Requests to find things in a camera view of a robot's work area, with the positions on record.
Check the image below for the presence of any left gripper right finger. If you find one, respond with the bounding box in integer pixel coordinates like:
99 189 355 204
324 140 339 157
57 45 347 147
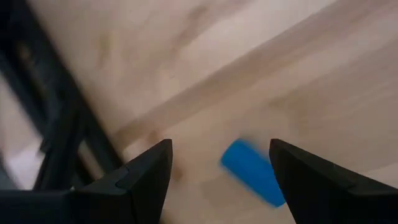
269 138 398 224

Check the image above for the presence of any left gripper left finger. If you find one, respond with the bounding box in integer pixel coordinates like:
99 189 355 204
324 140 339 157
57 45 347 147
0 138 174 224

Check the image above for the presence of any blue cylinder block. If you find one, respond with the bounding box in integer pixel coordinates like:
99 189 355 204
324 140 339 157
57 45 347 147
220 138 286 208

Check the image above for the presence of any black aluminium table frame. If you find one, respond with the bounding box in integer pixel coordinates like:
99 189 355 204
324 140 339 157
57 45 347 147
0 0 125 191

